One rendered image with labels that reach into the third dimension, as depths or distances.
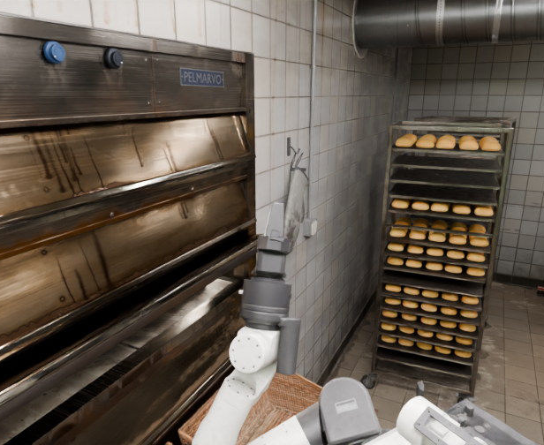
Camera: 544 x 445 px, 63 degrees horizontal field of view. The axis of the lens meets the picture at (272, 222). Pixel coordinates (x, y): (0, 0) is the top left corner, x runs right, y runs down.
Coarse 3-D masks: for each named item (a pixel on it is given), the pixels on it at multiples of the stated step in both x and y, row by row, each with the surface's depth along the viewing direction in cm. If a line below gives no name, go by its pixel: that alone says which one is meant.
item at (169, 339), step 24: (240, 288) 184; (192, 312) 163; (216, 312) 169; (168, 336) 147; (144, 360) 134; (96, 384) 123; (120, 384) 126; (72, 408) 113; (96, 408) 119; (24, 432) 105; (48, 432) 105
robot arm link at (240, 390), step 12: (240, 372) 82; (264, 372) 82; (228, 384) 78; (240, 384) 81; (252, 384) 82; (264, 384) 81; (228, 396) 77; (240, 396) 76; (252, 396) 78; (240, 408) 77
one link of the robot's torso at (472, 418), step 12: (420, 384) 81; (456, 408) 81; (468, 408) 79; (480, 408) 81; (456, 420) 78; (468, 420) 78; (480, 420) 78; (492, 420) 78; (384, 432) 78; (396, 432) 75; (468, 432) 75; (480, 432) 75; (492, 432) 75; (504, 432) 75; (516, 432) 75; (372, 444) 73; (384, 444) 72; (396, 444) 72; (408, 444) 72; (492, 444) 72; (504, 444) 73; (516, 444) 73; (528, 444) 73
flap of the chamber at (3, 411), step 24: (240, 240) 174; (192, 264) 152; (144, 288) 134; (168, 288) 129; (192, 288) 127; (96, 312) 120; (120, 312) 116; (72, 336) 105; (120, 336) 103; (24, 360) 97; (48, 360) 94; (72, 360) 92; (0, 384) 87; (48, 384) 86; (0, 408) 78
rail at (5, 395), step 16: (256, 240) 161; (208, 272) 134; (176, 288) 121; (160, 304) 115; (128, 320) 105; (96, 336) 97; (64, 352) 91; (80, 352) 93; (48, 368) 86; (16, 384) 81; (32, 384) 83; (0, 400) 78
